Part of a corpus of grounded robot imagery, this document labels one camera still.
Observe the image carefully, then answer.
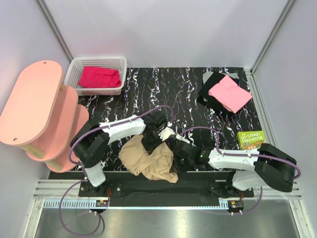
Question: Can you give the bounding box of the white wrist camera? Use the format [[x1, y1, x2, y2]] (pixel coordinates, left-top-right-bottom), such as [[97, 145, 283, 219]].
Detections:
[[175, 134, 190, 144], [158, 122, 176, 141]]

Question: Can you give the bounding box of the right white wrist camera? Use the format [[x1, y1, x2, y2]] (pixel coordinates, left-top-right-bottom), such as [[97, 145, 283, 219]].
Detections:
[[175, 134, 190, 144]]

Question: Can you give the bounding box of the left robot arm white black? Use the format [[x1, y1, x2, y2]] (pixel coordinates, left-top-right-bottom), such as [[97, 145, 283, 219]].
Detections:
[[70, 112, 167, 196]]

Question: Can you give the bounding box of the black folded t shirt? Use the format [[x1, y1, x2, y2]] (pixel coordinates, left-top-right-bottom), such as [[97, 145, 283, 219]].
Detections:
[[197, 72, 239, 112]]

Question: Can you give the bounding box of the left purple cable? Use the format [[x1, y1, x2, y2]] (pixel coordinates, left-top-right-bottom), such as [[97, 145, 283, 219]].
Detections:
[[58, 105, 174, 236]]

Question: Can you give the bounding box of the pink tiered shelf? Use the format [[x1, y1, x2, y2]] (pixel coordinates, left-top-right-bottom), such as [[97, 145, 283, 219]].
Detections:
[[0, 60, 89, 173]]

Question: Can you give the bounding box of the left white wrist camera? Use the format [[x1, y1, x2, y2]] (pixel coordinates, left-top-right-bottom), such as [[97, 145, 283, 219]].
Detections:
[[158, 122, 176, 141]]

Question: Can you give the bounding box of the beige t shirt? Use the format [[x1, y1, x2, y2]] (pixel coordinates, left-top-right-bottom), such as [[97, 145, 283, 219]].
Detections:
[[118, 135, 178, 183]]

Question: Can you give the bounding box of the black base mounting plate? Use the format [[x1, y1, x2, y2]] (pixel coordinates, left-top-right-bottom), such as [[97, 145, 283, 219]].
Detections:
[[48, 170, 256, 208]]

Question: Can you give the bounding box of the magenta t shirt in basket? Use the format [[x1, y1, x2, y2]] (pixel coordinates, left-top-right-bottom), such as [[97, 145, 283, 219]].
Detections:
[[78, 66, 122, 88]]

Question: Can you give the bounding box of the white plastic basket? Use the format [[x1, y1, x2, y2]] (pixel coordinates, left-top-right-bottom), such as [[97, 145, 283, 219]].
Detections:
[[64, 57, 127, 96]]

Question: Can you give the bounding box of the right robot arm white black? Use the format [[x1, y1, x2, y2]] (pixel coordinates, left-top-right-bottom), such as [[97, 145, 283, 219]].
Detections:
[[171, 141, 298, 197]]

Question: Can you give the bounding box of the purple cable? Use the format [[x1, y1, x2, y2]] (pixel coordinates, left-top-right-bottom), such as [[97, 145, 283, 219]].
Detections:
[[178, 126, 302, 215], [58, 105, 174, 236]]

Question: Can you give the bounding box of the green treehouse book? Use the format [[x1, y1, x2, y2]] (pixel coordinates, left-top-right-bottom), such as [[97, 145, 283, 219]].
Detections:
[[237, 130, 265, 150]]

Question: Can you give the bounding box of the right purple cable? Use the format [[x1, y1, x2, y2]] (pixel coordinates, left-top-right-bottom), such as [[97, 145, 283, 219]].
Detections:
[[178, 126, 302, 215]]

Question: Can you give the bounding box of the pink folded t shirt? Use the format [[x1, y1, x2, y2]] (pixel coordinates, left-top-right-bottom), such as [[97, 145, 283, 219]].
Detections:
[[209, 75, 252, 113]]

